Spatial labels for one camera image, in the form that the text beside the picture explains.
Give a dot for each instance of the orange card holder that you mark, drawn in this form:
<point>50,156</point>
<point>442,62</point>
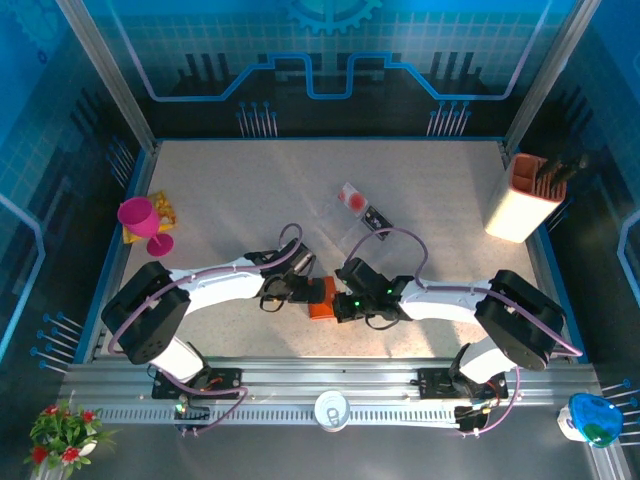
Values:
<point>320,311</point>

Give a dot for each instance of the white container with blue lid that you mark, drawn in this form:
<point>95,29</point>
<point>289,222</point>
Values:
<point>595,415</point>

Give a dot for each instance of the white card with red circle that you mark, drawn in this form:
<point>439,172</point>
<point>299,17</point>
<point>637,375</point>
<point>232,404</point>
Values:
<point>356,200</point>

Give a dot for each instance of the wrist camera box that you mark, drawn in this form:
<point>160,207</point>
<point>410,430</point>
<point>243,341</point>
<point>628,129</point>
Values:
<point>360,277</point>
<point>300,260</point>

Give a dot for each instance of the white orange utensil holder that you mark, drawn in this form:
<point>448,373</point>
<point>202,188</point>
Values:
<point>515,215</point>

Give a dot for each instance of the black credit card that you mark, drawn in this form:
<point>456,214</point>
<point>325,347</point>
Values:
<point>375,220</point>

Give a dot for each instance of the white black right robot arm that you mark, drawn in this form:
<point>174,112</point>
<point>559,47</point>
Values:
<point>440,300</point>

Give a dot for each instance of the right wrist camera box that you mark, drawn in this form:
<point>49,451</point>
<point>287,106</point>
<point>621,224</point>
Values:
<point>360,277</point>

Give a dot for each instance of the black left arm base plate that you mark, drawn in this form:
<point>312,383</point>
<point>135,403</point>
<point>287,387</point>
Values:
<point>230,382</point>

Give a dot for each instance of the pink plastic goblet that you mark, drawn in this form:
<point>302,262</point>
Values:
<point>140,220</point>

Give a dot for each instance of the yellow snack packet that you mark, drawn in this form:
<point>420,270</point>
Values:
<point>167,207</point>

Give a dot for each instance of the aluminium mounting rail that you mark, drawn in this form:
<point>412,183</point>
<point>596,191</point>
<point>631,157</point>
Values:
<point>325,372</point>

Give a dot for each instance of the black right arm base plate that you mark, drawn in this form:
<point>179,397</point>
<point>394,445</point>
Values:
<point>432,382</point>

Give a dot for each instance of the potted plant with red flowers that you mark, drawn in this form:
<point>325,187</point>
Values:
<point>60,430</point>

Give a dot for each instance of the white tin can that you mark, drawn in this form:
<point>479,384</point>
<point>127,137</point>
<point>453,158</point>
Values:
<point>332,400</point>

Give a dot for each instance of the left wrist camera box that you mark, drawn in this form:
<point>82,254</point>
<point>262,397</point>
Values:
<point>300,260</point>

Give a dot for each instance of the aluminium frame post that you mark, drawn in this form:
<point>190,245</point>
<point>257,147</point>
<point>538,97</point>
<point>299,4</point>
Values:
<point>550,75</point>
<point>113,80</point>

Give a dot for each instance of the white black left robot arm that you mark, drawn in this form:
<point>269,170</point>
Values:
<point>220,285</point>

